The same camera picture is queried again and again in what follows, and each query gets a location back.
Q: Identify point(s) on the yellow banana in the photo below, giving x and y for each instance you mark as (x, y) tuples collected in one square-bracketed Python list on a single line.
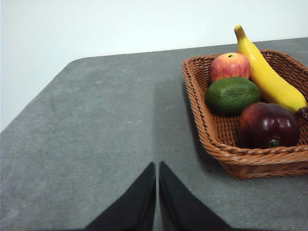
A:
[(267, 77)]

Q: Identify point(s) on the dark red plum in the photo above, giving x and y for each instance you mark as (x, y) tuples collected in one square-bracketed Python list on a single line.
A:
[(267, 126)]

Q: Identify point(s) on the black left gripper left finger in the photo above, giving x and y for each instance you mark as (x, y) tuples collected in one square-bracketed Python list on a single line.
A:
[(130, 207)]

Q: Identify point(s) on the green bumpy avocado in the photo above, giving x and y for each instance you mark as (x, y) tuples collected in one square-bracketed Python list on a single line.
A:
[(232, 96)]

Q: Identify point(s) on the brown wicker basket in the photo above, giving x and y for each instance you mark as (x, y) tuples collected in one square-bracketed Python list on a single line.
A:
[(216, 134)]

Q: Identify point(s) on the red yellow apple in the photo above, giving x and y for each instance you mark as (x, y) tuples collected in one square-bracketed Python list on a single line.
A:
[(229, 67)]

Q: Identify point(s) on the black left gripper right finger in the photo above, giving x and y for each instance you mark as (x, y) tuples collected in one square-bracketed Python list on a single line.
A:
[(185, 207)]

